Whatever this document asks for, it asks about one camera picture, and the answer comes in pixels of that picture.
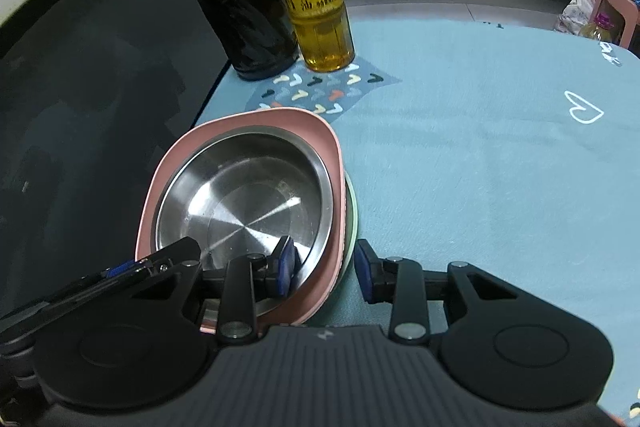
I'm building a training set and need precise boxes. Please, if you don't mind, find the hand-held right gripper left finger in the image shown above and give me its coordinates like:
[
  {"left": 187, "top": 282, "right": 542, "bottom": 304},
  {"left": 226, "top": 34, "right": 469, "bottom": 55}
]
[{"left": 130, "top": 234, "right": 303, "bottom": 340}]

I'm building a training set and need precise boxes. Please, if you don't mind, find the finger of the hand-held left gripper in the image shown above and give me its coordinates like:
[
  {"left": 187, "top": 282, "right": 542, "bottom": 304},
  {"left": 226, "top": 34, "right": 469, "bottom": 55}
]
[{"left": 75, "top": 236, "right": 202, "bottom": 295}]

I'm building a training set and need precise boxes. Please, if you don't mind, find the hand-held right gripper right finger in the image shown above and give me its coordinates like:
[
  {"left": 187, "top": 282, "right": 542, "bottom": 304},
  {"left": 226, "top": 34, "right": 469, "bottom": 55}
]
[{"left": 354, "top": 239, "right": 516, "bottom": 342}]

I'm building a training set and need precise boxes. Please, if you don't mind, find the green round plate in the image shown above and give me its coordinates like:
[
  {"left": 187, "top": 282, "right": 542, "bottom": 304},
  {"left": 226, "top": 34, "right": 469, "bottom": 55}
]
[{"left": 342, "top": 172, "right": 360, "bottom": 288}]

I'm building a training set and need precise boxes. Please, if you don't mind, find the stainless steel plate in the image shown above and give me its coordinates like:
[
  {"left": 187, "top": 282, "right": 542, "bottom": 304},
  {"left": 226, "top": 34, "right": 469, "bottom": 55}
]
[{"left": 155, "top": 129, "right": 335, "bottom": 303}]

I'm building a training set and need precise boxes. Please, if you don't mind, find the pink square plate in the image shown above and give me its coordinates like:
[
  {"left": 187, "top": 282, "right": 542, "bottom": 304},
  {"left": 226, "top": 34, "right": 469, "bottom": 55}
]
[{"left": 135, "top": 107, "right": 348, "bottom": 325}]

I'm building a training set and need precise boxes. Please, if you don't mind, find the blue printed tablecloth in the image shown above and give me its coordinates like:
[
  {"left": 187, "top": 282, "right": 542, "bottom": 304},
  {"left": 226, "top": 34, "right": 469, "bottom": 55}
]
[{"left": 192, "top": 0, "right": 640, "bottom": 423}]

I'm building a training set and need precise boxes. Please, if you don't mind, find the printed clear plastic bag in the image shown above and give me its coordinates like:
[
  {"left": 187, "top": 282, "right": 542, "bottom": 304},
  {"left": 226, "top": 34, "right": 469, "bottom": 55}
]
[{"left": 555, "top": 0, "right": 606, "bottom": 38}]

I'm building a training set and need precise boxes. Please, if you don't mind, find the pink plastic stool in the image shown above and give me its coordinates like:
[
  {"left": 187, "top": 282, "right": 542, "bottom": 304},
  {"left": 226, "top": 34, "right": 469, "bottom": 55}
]
[{"left": 597, "top": 0, "right": 640, "bottom": 52}]

